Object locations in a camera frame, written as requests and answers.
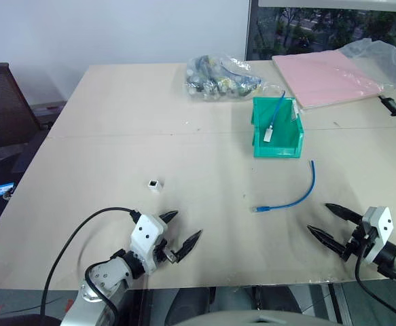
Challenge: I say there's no dark window frame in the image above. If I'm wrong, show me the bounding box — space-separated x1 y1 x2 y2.
244 0 260 62

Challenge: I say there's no green plastic bin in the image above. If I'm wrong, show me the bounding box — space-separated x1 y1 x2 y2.
251 96 305 160

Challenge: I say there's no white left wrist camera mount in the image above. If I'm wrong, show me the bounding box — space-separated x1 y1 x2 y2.
129 214 168 274

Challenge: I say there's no clear crumpled plastic bag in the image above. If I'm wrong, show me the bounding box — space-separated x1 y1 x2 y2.
336 37 396 91

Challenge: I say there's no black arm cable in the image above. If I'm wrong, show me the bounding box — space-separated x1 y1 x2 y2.
355 234 396 326
40 206 141 326

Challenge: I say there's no blue card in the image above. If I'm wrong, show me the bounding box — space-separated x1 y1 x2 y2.
0 183 17 199

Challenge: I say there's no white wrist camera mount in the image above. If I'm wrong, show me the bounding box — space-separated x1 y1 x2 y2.
359 206 394 264
129 214 168 274

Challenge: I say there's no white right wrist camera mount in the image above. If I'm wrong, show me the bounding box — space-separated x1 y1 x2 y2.
359 206 394 264

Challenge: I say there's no clear bag of small parts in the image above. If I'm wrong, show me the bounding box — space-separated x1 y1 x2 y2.
183 54 265 103

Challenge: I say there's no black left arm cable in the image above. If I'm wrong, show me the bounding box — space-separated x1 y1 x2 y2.
40 206 141 326

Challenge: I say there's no black office chair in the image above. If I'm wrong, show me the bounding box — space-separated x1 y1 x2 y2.
0 62 53 178

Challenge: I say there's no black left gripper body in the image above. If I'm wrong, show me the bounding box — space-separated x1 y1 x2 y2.
153 238 182 264

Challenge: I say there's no grey robot torso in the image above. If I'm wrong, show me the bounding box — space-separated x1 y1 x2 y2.
170 306 335 326

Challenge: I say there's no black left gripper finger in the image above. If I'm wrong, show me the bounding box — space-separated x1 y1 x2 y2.
159 210 179 224
178 230 203 261

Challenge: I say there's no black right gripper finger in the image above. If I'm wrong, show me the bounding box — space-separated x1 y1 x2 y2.
306 223 350 254
324 202 363 225

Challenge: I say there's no pink flat board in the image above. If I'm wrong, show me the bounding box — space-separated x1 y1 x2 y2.
272 50 386 111

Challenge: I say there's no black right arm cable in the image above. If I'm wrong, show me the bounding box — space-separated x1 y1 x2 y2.
355 234 396 326

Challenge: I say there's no blue Ethernet cable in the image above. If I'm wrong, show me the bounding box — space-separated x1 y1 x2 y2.
251 160 317 214

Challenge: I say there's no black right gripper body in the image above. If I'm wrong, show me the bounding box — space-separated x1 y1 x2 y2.
340 223 372 262

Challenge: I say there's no small black cylindrical object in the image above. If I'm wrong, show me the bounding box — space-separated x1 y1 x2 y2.
378 95 396 117

